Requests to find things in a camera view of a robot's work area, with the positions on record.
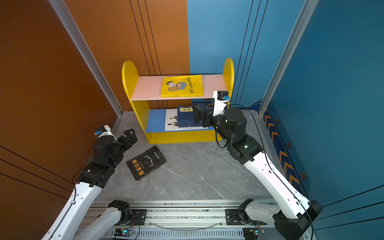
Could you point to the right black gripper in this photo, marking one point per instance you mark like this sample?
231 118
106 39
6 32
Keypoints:
202 113

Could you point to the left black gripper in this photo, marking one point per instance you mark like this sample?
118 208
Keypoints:
133 138

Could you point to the dark blue book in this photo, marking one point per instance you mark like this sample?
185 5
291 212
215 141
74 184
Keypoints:
186 123
189 126
186 114

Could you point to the dark book underneath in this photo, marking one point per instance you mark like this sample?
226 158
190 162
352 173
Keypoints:
145 163

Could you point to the white book with brown bars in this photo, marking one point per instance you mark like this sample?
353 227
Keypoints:
171 122

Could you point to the yellow book with cartoon man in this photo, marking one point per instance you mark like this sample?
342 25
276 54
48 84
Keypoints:
182 87

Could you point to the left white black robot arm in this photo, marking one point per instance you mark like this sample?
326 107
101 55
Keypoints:
88 186

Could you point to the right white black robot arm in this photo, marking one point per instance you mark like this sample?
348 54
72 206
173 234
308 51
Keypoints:
297 213

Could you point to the yellow shelf with pink and blue boards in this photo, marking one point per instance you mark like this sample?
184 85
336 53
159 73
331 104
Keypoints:
142 89

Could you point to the left green circuit board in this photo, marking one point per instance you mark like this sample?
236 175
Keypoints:
125 232

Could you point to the green circuit board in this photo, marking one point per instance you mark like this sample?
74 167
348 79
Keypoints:
125 232
252 233

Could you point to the right green circuit board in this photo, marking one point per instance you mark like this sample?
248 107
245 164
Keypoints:
252 233

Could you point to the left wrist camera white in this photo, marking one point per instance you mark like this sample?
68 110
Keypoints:
104 130

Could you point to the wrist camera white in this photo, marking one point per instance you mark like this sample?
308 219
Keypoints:
221 99
104 130

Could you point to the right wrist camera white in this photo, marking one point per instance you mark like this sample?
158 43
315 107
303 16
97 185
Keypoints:
221 99

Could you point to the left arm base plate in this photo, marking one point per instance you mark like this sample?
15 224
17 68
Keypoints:
135 217

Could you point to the aluminium rail frame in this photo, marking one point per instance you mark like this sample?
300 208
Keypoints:
196 216

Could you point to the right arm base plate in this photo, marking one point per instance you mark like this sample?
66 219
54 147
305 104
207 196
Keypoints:
233 218

